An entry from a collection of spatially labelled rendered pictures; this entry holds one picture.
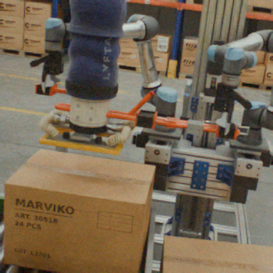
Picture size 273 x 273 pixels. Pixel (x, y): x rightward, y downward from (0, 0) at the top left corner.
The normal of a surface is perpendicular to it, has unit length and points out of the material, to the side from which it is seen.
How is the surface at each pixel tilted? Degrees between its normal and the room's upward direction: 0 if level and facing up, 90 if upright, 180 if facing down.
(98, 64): 77
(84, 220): 90
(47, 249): 90
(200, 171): 90
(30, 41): 90
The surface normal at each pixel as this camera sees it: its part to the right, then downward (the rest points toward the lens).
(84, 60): -0.12, -0.04
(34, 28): -0.13, 0.24
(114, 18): 0.60, 0.45
